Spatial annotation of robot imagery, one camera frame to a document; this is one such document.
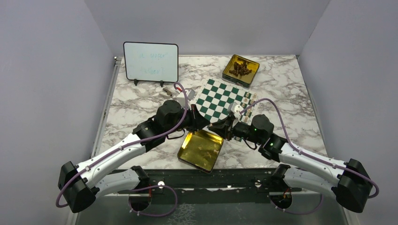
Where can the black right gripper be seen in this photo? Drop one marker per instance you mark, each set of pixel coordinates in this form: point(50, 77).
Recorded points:
point(224, 128)

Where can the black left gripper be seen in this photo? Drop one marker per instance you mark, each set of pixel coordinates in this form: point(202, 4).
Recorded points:
point(198, 121)

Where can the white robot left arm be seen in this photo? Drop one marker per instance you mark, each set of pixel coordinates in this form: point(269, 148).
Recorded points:
point(81, 184)

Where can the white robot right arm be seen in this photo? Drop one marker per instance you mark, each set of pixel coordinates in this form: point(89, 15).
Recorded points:
point(348, 182)

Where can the green white chess board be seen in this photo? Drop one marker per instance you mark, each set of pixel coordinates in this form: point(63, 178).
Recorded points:
point(214, 97)

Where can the gold tin white pieces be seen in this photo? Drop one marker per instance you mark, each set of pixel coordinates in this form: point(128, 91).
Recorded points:
point(200, 149)

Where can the gold tin dark pieces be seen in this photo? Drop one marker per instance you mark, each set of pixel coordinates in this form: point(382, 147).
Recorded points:
point(243, 81)

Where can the pile of dark chess pieces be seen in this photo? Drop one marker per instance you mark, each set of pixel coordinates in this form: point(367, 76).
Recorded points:
point(240, 69)

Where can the small tan clip object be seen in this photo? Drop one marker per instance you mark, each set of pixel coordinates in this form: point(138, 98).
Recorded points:
point(166, 93)

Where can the small whiteboard on stand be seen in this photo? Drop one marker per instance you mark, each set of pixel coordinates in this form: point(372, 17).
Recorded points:
point(152, 62)

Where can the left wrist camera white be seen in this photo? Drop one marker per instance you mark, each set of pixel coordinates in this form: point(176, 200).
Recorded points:
point(190, 94)

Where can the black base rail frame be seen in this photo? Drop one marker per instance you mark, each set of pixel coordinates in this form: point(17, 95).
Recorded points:
point(194, 186)

